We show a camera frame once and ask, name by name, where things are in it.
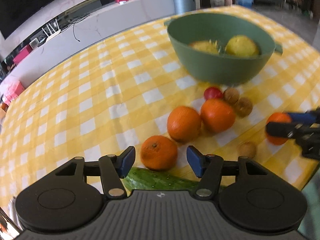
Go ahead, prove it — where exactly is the orange tangerine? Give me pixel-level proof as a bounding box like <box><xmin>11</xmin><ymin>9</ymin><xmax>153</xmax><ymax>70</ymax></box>
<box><xmin>140</xmin><ymin>135</ymin><xmax>178</xmax><ymax>171</ymax></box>
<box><xmin>265</xmin><ymin>112</ymin><xmax>292</xmax><ymax>146</ymax></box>
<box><xmin>200</xmin><ymin>99</ymin><xmax>236</xmax><ymax>134</ymax></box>
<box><xmin>167</xmin><ymin>106</ymin><xmax>202</xmax><ymax>142</ymax></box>

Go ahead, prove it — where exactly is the green cucumber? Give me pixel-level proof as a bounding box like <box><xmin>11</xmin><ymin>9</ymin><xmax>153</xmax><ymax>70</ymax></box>
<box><xmin>122</xmin><ymin>167</ymin><xmax>199</xmax><ymax>192</ymax></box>

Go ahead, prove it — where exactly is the brown longan fruit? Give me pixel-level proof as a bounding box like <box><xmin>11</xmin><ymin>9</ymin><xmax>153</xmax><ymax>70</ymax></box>
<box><xmin>223</xmin><ymin>87</ymin><xmax>240</xmax><ymax>105</ymax></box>
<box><xmin>234</xmin><ymin>97</ymin><xmax>253</xmax><ymax>118</ymax></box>
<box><xmin>238</xmin><ymin>141</ymin><xmax>257</xmax><ymax>159</ymax></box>

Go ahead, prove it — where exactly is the yellow-green pear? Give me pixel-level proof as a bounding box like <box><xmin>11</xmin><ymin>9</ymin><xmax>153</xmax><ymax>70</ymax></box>
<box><xmin>189</xmin><ymin>40</ymin><xmax>219</xmax><ymax>54</ymax></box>

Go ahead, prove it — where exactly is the red cherry tomato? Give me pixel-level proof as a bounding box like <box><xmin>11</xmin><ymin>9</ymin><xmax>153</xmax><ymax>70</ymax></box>
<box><xmin>203</xmin><ymin>87</ymin><xmax>223</xmax><ymax>100</ymax></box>

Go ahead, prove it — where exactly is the yellow checkered tablecloth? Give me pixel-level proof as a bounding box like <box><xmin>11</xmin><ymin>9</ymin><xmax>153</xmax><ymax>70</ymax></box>
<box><xmin>1</xmin><ymin>5</ymin><xmax>319</xmax><ymax>210</ymax></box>

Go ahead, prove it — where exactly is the green colander bowl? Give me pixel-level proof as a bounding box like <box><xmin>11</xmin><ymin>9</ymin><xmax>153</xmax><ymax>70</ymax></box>
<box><xmin>164</xmin><ymin>12</ymin><xmax>283</xmax><ymax>85</ymax></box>

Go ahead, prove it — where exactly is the pink box on console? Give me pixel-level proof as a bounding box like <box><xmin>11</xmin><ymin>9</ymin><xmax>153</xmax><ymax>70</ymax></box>
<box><xmin>13</xmin><ymin>45</ymin><xmax>33</xmax><ymax>65</ymax></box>

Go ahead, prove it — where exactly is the white wifi router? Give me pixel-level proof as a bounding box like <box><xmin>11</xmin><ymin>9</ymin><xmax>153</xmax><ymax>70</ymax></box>
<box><xmin>41</xmin><ymin>18</ymin><xmax>61</xmax><ymax>42</ymax></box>

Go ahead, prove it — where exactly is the white tv console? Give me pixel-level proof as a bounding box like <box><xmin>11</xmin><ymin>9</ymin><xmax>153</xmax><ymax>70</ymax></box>
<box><xmin>1</xmin><ymin>0</ymin><xmax>175</xmax><ymax>90</ymax></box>

